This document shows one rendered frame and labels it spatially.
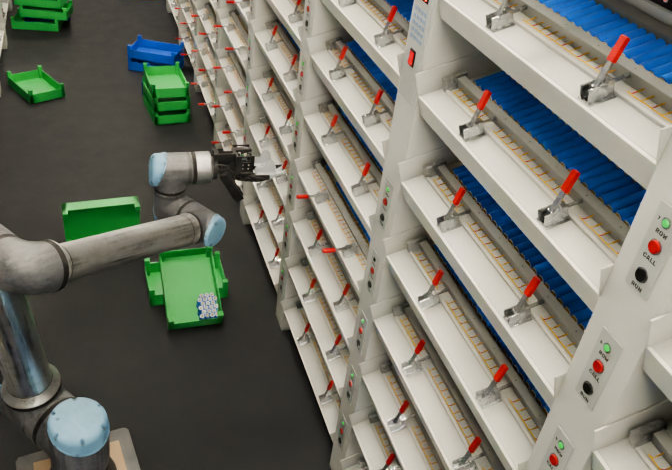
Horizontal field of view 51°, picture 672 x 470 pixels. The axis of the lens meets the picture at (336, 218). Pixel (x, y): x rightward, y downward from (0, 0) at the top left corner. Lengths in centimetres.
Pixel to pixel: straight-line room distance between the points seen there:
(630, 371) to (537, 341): 24
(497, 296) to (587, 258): 25
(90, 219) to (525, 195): 224
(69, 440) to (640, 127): 153
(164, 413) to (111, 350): 35
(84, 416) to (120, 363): 62
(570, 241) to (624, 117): 20
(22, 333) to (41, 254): 32
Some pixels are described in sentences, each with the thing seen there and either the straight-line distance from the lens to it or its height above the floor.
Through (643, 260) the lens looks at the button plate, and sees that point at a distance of 92.
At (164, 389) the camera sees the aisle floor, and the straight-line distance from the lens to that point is 250.
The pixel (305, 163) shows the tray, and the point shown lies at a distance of 225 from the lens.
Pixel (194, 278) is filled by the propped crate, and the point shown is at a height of 9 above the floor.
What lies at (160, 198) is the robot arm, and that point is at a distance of 201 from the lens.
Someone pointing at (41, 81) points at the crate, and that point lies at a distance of 454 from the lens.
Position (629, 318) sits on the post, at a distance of 96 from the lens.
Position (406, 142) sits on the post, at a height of 120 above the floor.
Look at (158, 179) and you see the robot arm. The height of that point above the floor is 83.
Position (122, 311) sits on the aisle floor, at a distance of 278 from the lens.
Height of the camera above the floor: 187
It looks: 34 degrees down
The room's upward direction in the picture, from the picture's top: 8 degrees clockwise
